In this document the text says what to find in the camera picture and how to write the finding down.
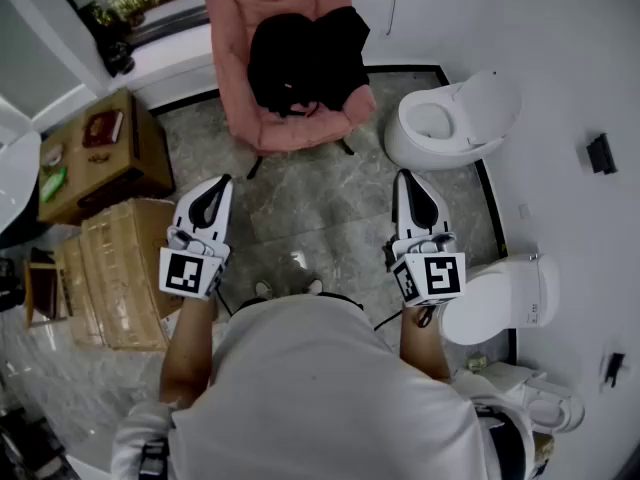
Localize pink armchair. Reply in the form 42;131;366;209
204;0;379;180

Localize wooden frame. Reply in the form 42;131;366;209
23;247;69;329

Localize brown cardboard box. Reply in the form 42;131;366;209
37;87;176;227

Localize person's left forearm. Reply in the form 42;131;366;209
158;296;219;410

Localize green packet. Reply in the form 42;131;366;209
39;167;69;203

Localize red book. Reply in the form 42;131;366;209
82;109;125;149

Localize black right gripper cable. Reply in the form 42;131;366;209
373;305;436;332

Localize black camera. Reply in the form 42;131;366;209
102;41;137;78

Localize thin wall cable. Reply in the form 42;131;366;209
384;0;402;37

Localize white toilet seat unit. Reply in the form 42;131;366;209
452;360;586;435

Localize person's white shirt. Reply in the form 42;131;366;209
110;295;536;480

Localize black wall bracket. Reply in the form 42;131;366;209
603;351;627;389
585;132;619;176

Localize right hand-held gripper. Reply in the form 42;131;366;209
383;169;468;309

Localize person's right forearm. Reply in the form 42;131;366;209
398;305;454;385

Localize white toilet with closed lid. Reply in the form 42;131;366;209
439;252;560;347

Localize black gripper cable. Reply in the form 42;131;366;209
373;305;436;332
215;287;235;318

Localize white toilet with open lid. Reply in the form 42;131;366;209
383;70;524;172

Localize white basin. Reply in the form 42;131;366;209
0;130;42;235

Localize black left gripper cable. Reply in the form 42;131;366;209
215;287;235;318

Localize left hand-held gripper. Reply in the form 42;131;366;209
159;173;235;301

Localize film-wrapped cardboard box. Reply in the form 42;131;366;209
53;197;184;353

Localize black shoulder strap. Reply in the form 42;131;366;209
474;405;529;480
137;437;171;480

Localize person's black trousers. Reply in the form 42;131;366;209
234;291;365;315

